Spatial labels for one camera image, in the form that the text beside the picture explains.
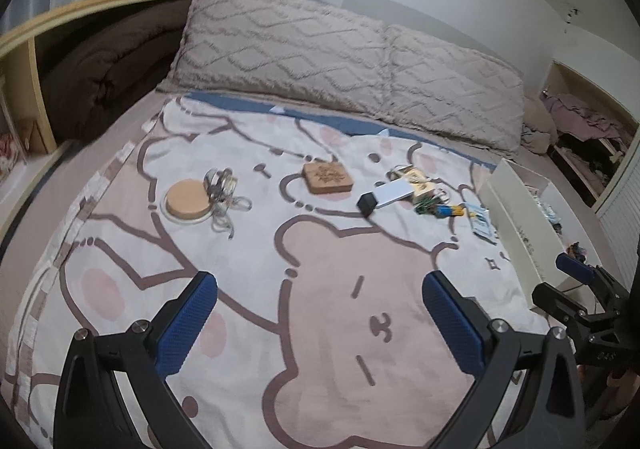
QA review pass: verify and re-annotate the blue white sachet packet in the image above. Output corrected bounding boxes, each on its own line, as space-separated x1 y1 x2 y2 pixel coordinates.
465 203 497 244

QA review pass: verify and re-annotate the right beige textured pillow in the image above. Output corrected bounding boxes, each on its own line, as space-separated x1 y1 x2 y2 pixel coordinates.
380 24 524 152

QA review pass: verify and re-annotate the yellow white small box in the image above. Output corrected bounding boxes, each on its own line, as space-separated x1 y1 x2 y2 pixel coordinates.
400 166 435 204

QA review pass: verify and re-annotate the pile of clothes in nook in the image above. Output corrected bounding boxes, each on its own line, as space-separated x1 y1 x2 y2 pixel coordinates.
544 94 634 205

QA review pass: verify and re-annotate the cartoon bear blanket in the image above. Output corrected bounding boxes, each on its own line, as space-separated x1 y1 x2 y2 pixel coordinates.
1 94 548 448

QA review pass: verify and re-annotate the green clip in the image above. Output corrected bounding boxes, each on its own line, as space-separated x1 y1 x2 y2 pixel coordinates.
414 202 451 218

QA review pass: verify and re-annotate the round cork coaster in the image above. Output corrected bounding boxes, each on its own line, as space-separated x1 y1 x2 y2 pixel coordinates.
164 179 210 221

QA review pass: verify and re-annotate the beige textured pillow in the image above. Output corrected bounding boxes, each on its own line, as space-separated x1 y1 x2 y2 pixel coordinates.
380 24 524 152
158 0 390 117

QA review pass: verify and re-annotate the brown folded blanket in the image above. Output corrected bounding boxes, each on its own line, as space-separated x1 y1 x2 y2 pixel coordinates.
35 0 191 143

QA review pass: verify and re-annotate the black charger plug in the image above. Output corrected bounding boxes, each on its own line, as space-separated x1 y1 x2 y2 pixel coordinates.
357 192 378 218

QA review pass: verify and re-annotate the beige plush cushion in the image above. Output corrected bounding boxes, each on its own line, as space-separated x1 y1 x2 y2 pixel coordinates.
521 96 558 155

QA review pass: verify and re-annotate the white louvered closet door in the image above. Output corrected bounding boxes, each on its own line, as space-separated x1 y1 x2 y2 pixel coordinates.
597 150 640 287

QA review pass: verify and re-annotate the white shoe box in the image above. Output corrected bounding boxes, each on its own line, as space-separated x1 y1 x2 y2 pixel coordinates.
478 160 601 313

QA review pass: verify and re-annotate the left beige textured pillow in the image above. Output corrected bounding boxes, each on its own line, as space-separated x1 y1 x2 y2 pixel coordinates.
158 0 390 117

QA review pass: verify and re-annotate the wooden shelf unit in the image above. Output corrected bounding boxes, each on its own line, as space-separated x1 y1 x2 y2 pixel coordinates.
1 0 152 233

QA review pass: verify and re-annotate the square cork coaster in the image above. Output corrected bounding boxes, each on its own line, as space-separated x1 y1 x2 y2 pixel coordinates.
303 162 354 194

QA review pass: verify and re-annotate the white power bank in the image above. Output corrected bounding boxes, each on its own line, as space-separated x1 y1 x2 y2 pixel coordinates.
372 178 413 207

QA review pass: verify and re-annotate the silver eyelash curler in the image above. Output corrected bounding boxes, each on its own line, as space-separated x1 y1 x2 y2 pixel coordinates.
203 167 253 240

